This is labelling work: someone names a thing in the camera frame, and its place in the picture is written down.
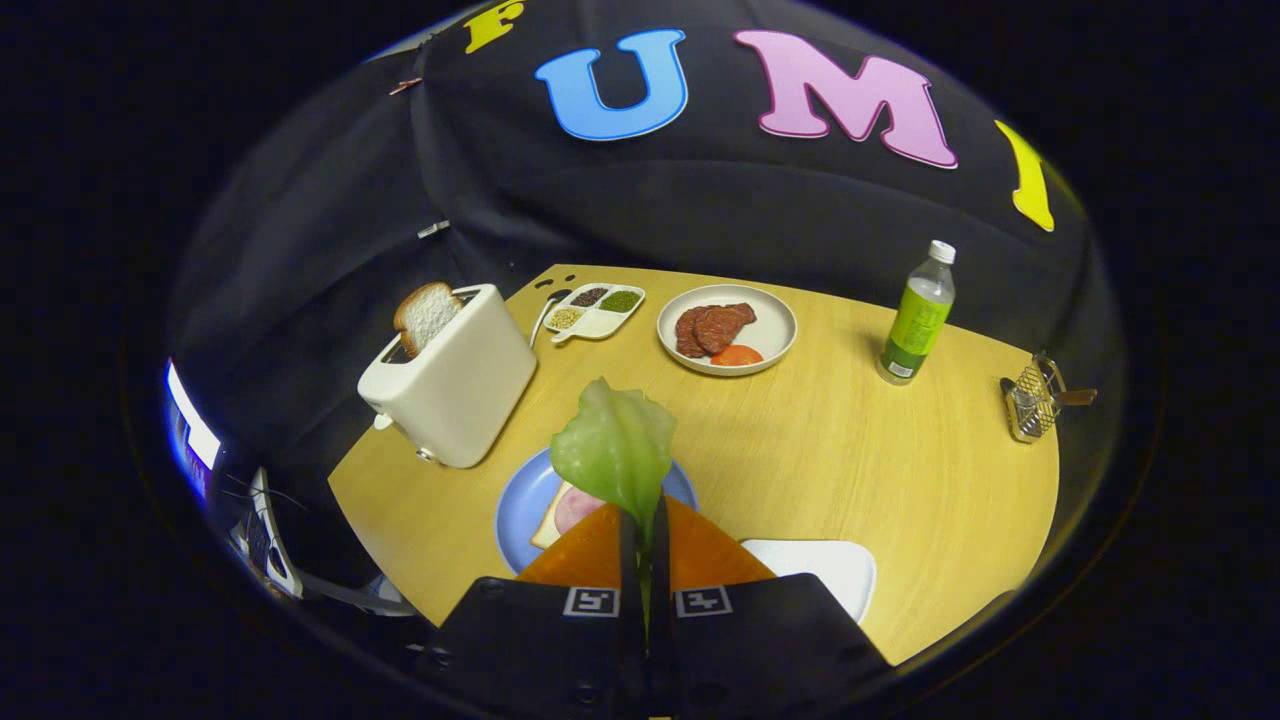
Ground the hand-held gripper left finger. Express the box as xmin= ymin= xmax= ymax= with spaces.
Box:
xmin=415 ymin=503 xmax=647 ymax=720

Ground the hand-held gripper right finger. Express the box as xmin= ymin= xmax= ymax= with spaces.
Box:
xmin=648 ymin=493 xmax=893 ymax=720

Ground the green lettuce leaf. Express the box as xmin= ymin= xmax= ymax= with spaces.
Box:
xmin=550 ymin=377 xmax=677 ymax=546

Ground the bread slice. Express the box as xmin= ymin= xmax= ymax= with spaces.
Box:
xmin=530 ymin=488 xmax=573 ymax=551
xmin=393 ymin=281 xmax=464 ymax=361

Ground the white rectangular plate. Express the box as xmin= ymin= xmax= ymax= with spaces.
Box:
xmin=740 ymin=540 xmax=878 ymax=623

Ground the blue round plate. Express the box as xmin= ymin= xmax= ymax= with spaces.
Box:
xmin=495 ymin=447 xmax=698 ymax=576

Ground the pink ham slice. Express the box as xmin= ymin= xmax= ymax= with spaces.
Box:
xmin=553 ymin=485 xmax=606 ymax=536

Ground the white toaster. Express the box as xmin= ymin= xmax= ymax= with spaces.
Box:
xmin=357 ymin=283 xmax=539 ymax=469

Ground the brown meat slice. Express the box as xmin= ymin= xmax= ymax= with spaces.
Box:
xmin=695 ymin=303 xmax=758 ymax=356
xmin=675 ymin=308 xmax=713 ymax=359

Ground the round beige plate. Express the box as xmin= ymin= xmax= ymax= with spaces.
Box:
xmin=657 ymin=284 xmax=798 ymax=377

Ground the white divided condiment tray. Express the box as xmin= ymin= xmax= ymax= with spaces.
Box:
xmin=546 ymin=283 xmax=646 ymax=344

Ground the green label plastic bottle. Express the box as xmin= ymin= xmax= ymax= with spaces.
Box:
xmin=878 ymin=240 xmax=957 ymax=386

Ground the bright lit panel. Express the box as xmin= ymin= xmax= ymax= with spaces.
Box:
xmin=165 ymin=360 xmax=222 ymax=501

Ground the black backdrop cloth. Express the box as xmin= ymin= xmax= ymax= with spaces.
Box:
xmin=165 ymin=0 xmax=1126 ymax=601

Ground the white metal frame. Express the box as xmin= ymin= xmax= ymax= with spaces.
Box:
xmin=230 ymin=468 xmax=416 ymax=617

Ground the white toaster cable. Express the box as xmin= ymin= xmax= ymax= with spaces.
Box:
xmin=528 ymin=290 xmax=571 ymax=349

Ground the wire basket with wooden handle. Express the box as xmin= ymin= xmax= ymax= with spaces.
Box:
xmin=1000 ymin=353 xmax=1098 ymax=444

